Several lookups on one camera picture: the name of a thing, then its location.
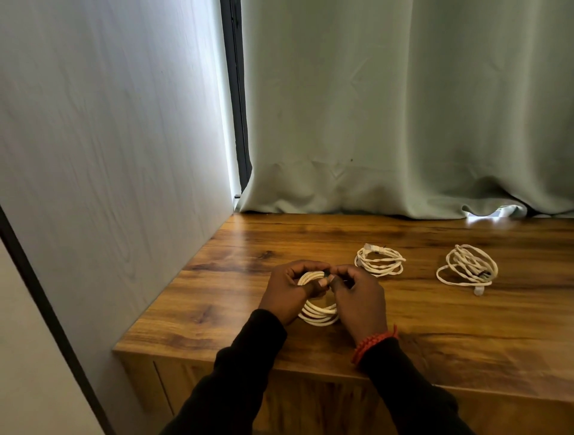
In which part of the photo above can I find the person's left hand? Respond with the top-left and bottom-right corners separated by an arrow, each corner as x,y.
258,259 -> 334,327

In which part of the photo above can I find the person's right hand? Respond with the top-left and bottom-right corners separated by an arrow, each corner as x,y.
327,264 -> 389,346

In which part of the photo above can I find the white cable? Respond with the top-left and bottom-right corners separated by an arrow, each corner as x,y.
297,271 -> 341,327
354,243 -> 407,278
435,244 -> 499,296

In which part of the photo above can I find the person's left forearm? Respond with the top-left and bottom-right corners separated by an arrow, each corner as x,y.
160,309 -> 289,435

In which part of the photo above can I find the person's right forearm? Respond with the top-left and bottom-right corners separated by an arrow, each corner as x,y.
358,338 -> 476,435

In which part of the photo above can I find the wooden cabinet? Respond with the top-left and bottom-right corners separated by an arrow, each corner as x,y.
112,213 -> 574,435

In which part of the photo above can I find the white side panel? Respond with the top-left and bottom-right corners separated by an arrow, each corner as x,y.
0,0 -> 242,435

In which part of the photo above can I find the grey-green curtain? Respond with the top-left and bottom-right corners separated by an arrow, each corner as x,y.
236,0 -> 574,220

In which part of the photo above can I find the red braided bracelet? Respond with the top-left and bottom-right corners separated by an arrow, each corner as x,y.
350,324 -> 400,366

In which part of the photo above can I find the black window frame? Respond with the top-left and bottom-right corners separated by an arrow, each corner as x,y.
219,0 -> 253,191

